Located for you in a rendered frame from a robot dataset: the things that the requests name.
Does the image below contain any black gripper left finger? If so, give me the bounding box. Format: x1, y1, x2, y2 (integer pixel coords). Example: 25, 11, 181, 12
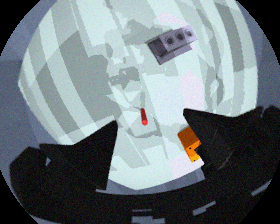
40, 120, 117, 190

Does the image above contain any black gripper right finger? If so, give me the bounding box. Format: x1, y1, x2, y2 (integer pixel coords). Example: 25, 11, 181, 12
183, 107, 262, 171

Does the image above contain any red peg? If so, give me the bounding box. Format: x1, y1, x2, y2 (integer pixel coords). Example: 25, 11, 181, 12
141, 109, 148, 127

